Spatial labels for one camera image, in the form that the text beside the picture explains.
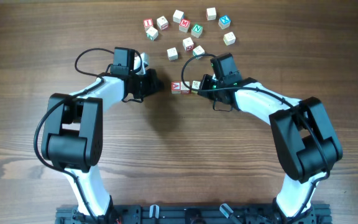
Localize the yellow-sided picture block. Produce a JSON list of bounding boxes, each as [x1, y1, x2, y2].
[[191, 80, 201, 94]]

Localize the dark red sided block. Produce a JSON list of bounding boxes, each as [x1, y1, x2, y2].
[[180, 82, 191, 94]]

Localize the red A letter block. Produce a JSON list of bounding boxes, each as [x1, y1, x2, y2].
[[171, 82, 181, 94]]

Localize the teal-sided picture block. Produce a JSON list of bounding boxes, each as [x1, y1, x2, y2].
[[146, 27, 158, 41]]

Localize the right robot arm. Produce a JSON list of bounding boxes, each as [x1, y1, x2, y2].
[[197, 53, 343, 223]]

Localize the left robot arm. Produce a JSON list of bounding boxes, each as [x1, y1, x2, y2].
[[34, 47, 163, 223]]

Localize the plain wooden picture block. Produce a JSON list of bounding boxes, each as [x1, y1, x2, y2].
[[167, 47, 178, 60]]

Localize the green-sided picture block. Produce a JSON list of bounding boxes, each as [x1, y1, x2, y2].
[[193, 45, 205, 59]]

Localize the yellow-sided block right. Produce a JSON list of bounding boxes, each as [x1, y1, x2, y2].
[[223, 32, 236, 45]]

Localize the red O sided block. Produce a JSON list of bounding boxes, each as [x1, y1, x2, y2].
[[182, 37, 194, 51]]

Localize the blue X letter block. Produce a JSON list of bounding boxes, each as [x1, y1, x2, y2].
[[218, 15, 231, 29]]

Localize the green N letter block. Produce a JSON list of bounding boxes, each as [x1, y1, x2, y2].
[[191, 24, 203, 38]]

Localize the red I letter block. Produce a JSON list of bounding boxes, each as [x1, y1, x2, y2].
[[143, 19, 154, 31]]

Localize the red-sided picture block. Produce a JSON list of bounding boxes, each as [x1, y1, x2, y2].
[[157, 16, 169, 30]]

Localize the red M letter block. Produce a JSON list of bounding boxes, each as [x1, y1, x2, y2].
[[179, 19, 190, 32]]

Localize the plain wooden block top right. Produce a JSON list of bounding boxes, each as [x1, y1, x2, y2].
[[206, 7, 217, 21]]

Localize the plain top block blue side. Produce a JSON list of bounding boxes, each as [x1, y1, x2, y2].
[[173, 10, 185, 23]]

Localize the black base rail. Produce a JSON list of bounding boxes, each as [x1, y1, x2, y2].
[[55, 203, 333, 224]]

